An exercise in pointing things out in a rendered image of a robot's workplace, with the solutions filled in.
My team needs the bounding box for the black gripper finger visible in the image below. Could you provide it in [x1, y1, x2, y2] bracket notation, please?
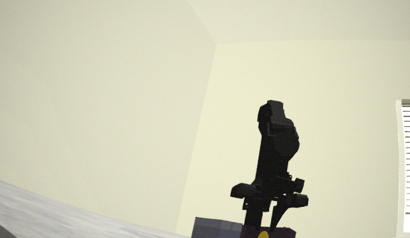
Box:
[270, 204, 293, 232]
[246, 199, 266, 231]

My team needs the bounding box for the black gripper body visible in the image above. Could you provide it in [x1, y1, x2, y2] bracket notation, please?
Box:
[230, 165, 309, 208]

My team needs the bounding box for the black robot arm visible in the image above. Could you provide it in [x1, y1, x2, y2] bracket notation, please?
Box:
[242, 100, 305, 226]

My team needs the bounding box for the gold coin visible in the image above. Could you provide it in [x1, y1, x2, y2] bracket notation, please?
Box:
[258, 231, 268, 238]

